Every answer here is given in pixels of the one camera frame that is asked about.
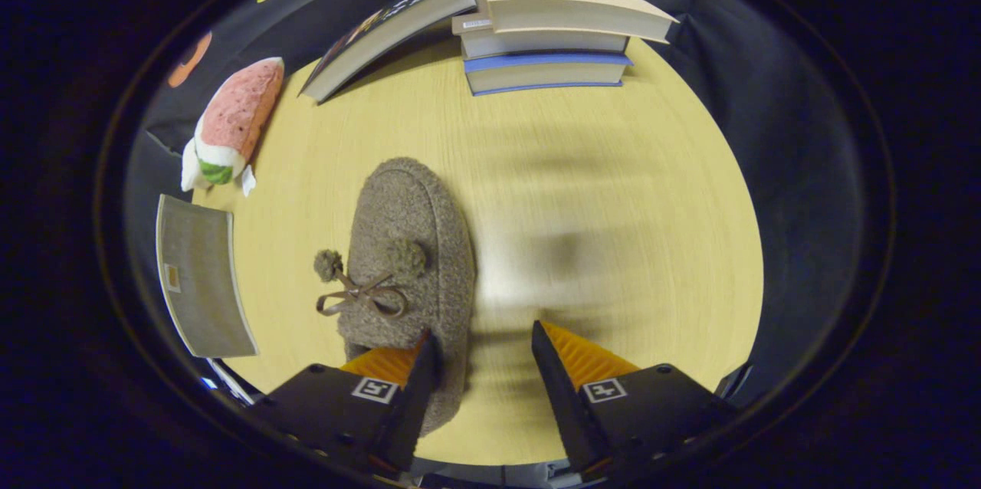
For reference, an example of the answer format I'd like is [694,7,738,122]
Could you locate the grey fabric storage box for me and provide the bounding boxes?
[156,194,259,359]

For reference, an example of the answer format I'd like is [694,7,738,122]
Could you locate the white cover book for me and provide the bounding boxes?
[451,11,631,61]

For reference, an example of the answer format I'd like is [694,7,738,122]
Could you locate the blue cover book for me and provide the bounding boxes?
[463,52,635,97]

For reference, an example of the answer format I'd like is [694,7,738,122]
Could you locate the small dark rectangular object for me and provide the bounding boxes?
[717,361,756,402]

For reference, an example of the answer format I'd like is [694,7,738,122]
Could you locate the watermelon slice plush toy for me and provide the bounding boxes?
[193,56,286,199]

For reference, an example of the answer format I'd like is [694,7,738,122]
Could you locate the black cover book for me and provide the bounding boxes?
[299,0,477,104]

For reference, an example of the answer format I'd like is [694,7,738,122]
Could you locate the white plush toy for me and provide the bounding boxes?
[180,138,212,192]

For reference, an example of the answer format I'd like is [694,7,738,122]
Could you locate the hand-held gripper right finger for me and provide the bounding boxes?
[532,320,738,479]

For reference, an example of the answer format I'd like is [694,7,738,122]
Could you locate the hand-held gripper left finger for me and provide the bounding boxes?
[247,330,441,474]

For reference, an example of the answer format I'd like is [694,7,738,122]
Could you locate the brown fuzzy shoe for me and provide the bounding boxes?
[313,157,477,438]

